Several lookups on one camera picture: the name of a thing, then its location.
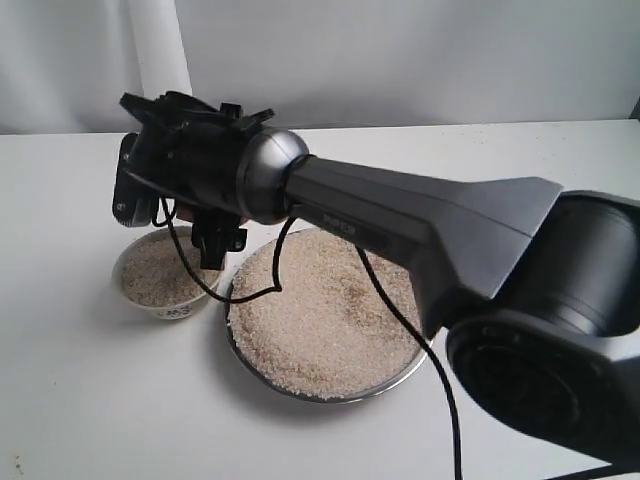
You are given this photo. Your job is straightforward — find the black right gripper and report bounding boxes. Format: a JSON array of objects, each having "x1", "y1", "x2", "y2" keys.
[{"x1": 112, "y1": 107, "x2": 260, "y2": 269}]

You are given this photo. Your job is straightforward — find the brown wooden cup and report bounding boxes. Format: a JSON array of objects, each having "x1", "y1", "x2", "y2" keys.
[{"x1": 173, "y1": 201, "x2": 248, "y2": 227}]

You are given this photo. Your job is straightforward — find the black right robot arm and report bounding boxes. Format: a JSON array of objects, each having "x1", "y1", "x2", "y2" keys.
[{"x1": 112, "y1": 92, "x2": 639, "y2": 475}]

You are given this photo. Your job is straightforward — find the small cream ceramic bowl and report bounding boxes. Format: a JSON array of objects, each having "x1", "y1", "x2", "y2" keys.
[{"x1": 112, "y1": 228, "x2": 212, "y2": 321}]

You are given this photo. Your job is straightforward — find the uncooked rice grains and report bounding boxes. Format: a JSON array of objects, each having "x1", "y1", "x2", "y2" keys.
[{"x1": 119, "y1": 235, "x2": 204, "y2": 307}]

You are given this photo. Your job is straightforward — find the rice heap in steel plate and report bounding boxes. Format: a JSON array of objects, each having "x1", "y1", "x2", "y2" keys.
[{"x1": 227, "y1": 230, "x2": 424, "y2": 399}]

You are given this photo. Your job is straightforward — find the white backdrop curtain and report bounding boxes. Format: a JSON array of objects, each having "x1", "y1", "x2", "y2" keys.
[{"x1": 1, "y1": 1, "x2": 639, "y2": 134}]

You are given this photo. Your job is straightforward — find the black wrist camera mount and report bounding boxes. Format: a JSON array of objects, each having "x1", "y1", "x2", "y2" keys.
[{"x1": 119, "y1": 91, "x2": 275, "y2": 132}]

